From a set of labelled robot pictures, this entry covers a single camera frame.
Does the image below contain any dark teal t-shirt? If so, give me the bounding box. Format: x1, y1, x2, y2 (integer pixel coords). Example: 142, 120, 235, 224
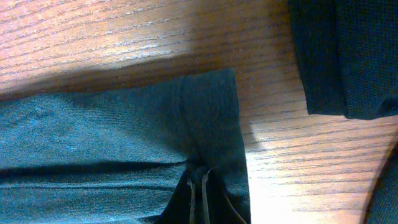
1, 69, 251, 223

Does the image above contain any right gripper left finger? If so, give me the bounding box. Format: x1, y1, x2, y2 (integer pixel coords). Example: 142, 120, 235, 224
157, 174, 195, 224

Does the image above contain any dark clothes pile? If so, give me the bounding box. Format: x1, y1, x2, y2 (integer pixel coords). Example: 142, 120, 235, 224
287, 0, 398, 224

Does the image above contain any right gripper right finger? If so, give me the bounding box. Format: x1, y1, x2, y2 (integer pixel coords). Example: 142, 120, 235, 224
201, 169, 247, 224

